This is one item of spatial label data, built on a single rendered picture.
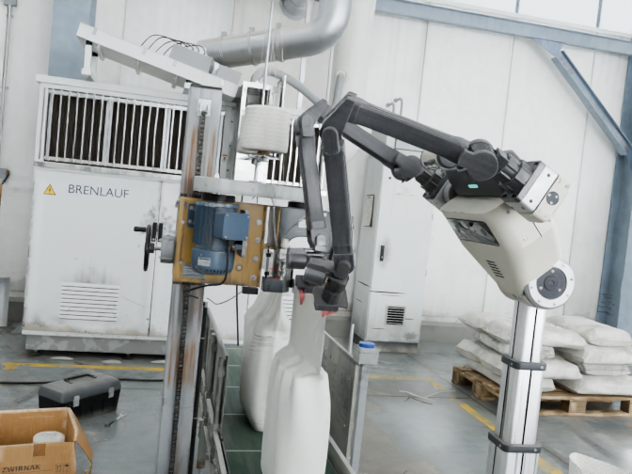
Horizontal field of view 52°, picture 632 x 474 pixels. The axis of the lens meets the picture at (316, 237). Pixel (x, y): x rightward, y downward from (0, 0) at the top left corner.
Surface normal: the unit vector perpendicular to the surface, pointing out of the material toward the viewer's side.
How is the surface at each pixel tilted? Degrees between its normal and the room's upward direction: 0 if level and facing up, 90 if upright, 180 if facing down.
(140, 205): 90
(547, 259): 115
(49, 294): 90
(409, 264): 90
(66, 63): 90
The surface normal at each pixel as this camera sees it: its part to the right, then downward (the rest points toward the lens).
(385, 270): 0.23, 0.07
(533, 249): 0.46, 0.51
